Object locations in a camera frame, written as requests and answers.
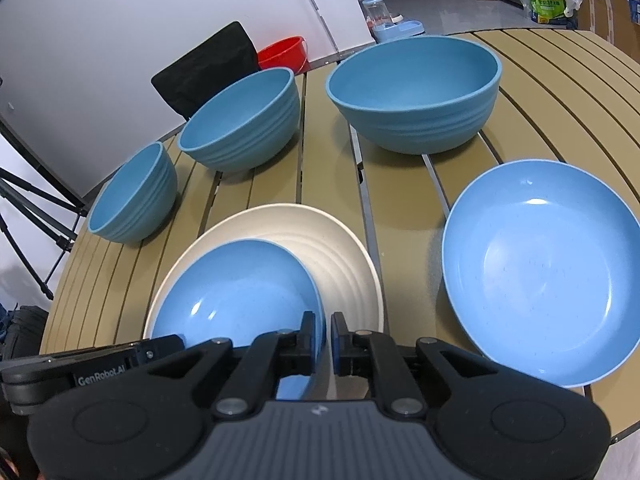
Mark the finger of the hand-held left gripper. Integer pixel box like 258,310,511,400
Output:
132,334,187,367

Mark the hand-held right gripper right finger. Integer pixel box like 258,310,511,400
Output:
331,311,501,420

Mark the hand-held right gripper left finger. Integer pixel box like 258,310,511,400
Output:
145,311,327,420

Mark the cream plate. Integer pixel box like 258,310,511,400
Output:
142,203,385,356

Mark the shallow light blue plate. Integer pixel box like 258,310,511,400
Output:
442,159,640,389
150,239,327,403

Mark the deep blue ribbed bowl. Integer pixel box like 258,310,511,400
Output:
326,36,503,155
87,141,179,247
178,67,302,177

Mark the black tripod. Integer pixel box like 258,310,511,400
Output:
0,167,88,301

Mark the black folding chair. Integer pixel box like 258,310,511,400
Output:
151,21,262,122

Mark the red plastic bucket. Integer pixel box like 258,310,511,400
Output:
257,36,310,75

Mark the blue pet feeder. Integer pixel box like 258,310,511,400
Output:
361,0,425,43

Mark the green bag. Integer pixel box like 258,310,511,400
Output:
530,0,568,23

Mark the large taped cardboard box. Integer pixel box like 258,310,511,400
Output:
575,0,640,56

